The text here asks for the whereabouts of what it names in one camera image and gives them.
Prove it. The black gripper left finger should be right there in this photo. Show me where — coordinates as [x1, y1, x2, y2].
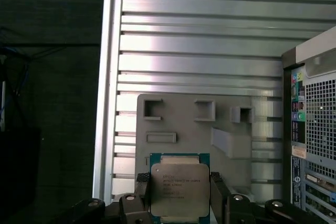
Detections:
[49, 172, 152, 224]

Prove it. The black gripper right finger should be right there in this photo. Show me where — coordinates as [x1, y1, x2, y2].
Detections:
[209, 171, 336, 224]

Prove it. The silver CPU green edge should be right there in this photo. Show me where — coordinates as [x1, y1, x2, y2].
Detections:
[149, 152, 211, 222]

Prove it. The grey parts rack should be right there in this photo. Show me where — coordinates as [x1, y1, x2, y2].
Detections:
[134, 93, 255, 204]

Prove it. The black open PC case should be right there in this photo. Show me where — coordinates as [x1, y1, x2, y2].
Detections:
[280, 26, 336, 224]

